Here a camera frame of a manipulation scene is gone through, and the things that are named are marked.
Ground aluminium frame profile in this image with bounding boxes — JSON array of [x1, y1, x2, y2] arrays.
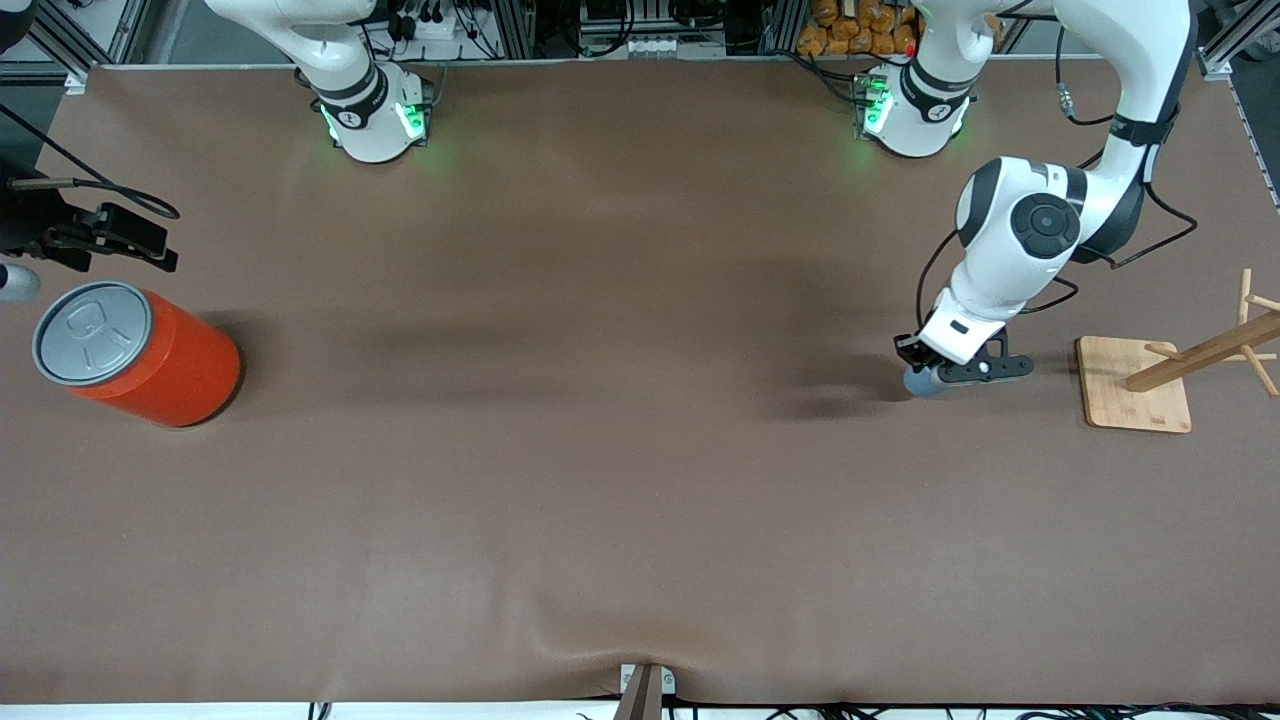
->
[[30, 0, 151, 83], [480, 0, 537, 59], [1198, 0, 1280, 81]]

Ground red can with grey lid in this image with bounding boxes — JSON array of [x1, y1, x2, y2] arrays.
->
[[32, 281, 242, 429]]

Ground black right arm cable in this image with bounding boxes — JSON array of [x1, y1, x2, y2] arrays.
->
[[0, 102, 182, 221]]

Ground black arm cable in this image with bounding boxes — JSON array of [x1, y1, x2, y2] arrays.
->
[[914, 0, 1200, 341], [0, 102, 182, 221]]

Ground white power strip with plugs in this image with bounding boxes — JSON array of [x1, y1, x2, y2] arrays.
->
[[385, 0, 473, 41]]

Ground orange snack bags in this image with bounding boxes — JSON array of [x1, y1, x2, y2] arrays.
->
[[797, 0, 921, 57]]

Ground metal table clamp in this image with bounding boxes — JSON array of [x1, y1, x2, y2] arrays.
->
[[613, 663, 677, 720]]

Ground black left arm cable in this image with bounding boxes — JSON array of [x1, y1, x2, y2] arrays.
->
[[914, 0, 1200, 341]]

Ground wooden cup stand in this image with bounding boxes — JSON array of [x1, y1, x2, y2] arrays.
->
[[1076, 268, 1280, 434]]

